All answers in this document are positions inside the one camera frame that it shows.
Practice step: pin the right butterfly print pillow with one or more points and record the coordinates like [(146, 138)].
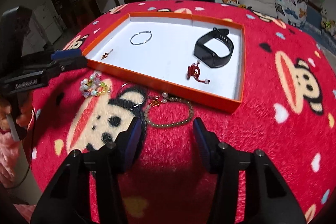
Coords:
[(292, 12)]

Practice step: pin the black smart watch band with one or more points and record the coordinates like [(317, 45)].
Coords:
[(215, 48)]

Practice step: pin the white refrigerator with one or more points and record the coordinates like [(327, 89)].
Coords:
[(48, 22)]

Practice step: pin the person's left hand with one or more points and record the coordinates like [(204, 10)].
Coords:
[(25, 120)]

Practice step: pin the stuffed toys pile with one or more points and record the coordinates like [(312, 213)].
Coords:
[(327, 24)]

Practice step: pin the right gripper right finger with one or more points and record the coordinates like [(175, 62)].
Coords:
[(268, 198)]

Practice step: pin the orange shallow tray box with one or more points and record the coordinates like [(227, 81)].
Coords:
[(161, 64)]

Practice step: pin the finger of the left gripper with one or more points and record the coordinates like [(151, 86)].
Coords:
[(67, 64), (66, 54)]

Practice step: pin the red knotted cord charm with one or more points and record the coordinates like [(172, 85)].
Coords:
[(194, 71)]

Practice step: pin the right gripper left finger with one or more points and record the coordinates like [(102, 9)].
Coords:
[(66, 197)]

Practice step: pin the red monkey print blanket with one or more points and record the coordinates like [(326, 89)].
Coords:
[(288, 106)]

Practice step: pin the small gold chain charm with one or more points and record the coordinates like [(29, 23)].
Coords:
[(106, 54)]

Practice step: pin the silver hoop earring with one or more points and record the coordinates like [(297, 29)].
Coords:
[(141, 38), (135, 94)]

